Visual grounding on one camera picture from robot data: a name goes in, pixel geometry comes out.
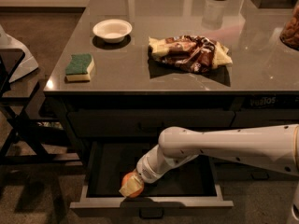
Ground brown chip bag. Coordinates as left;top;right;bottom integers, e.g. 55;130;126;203
149;35;233;74

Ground open middle drawer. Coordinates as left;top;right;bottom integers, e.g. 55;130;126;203
70;143;234;219

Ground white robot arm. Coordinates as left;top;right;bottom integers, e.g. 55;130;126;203
120;124;299;198

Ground orange fruit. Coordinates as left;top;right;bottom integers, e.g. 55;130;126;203
121;171;145;199

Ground white base object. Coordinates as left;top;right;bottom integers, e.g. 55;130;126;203
0;25;38;83

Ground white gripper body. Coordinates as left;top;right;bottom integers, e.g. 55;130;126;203
136;155;164;184

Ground dark folding chair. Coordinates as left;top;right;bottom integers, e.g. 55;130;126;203
0;61;80;165

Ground white paper bowl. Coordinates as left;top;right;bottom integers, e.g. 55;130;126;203
93;19;132;44

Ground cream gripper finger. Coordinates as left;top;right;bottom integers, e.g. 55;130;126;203
118;172;145;199

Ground closed top drawer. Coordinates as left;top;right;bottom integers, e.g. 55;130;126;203
67;109;235;138

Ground green yellow sponge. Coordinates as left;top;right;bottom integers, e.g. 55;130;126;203
65;53;94;82

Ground jar of almonds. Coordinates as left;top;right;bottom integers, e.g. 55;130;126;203
279;4;299;50

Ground right cabinet drawers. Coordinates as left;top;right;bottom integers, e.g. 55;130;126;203
229;95;299;176

